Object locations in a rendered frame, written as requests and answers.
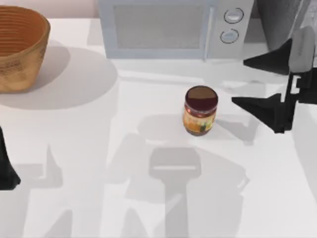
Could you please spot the microwave knob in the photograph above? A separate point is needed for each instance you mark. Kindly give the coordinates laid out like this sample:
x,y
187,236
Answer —
x,y
229,36
233,15

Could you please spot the brown lidded jar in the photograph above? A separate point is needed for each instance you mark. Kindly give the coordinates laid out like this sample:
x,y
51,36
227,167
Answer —
x,y
200,111

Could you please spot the pale microwave oven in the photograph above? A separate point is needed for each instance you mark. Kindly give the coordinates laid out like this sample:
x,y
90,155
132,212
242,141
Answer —
x,y
158,27

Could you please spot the woven wicker basket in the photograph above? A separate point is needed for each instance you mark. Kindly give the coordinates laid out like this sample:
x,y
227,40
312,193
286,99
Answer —
x,y
22,62

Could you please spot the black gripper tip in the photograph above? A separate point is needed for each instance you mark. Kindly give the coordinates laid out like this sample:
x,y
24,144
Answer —
x,y
7,171

